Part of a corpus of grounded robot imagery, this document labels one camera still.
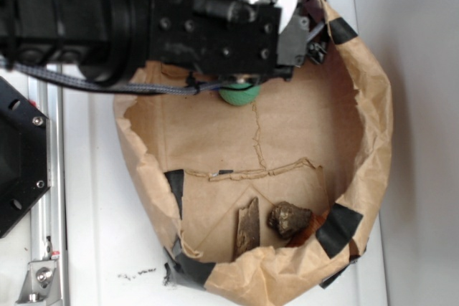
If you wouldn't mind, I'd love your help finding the green foam ball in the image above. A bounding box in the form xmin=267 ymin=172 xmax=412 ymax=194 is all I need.
xmin=219 ymin=83 xmax=260 ymax=106

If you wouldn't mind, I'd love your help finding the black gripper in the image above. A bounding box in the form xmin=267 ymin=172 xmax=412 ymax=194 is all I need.
xmin=147 ymin=0 xmax=330 ymax=82

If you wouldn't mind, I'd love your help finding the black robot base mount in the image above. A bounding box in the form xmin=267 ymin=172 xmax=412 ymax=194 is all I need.
xmin=1 ymin=78 xmax=49 ymax=238

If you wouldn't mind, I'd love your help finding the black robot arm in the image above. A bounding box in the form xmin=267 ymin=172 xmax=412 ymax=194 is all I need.
xmin=1 ymin=0 xmax=328 ymax=95

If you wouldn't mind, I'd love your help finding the dark brown rock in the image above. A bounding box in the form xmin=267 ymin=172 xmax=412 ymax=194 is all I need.
xmin=268 ymin=201 xmax=313 ymax=239

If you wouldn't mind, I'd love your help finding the brown bark piece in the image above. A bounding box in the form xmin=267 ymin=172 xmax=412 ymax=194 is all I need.
xmin=234 ymin=197 xmax=260 ymax=259

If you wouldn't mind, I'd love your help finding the aluminium extrusion rail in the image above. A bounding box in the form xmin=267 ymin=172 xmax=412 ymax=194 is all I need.
xmin=21 ymin=78 xmax=70 ymax=305

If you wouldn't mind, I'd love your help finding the metal corner bracket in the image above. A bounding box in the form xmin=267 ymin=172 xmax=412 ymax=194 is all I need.
xmin=14 ymin=260 xmax=62 ymax=305

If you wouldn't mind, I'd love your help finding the grey braided cable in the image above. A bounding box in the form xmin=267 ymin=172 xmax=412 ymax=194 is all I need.
xmin=0 ymin=55 xmax=227 ymax=97

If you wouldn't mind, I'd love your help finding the brown paper bag tray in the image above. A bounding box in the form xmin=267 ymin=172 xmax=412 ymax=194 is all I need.
xmin=113 ymin=0 xmax=393 ymax=305

